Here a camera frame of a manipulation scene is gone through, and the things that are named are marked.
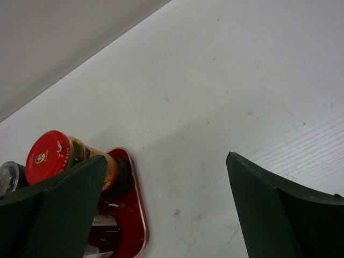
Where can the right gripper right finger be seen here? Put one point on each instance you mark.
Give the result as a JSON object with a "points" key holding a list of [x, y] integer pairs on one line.
{"points": [[281, 218]]}

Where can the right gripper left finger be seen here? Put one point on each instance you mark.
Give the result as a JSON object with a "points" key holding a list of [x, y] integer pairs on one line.
{"points": [[53, 218]]}

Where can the white pepper shaker jar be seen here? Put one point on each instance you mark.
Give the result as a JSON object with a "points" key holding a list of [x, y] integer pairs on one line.
{"points": [[12, 177]]}

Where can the red lid chili sauce jar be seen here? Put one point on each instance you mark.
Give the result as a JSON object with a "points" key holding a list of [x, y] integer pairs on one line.
{"points": [[54, 152]]}

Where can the red lacquer tray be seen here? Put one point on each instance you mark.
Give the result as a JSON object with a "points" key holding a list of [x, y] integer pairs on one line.
{"points": [[120, 226]]}

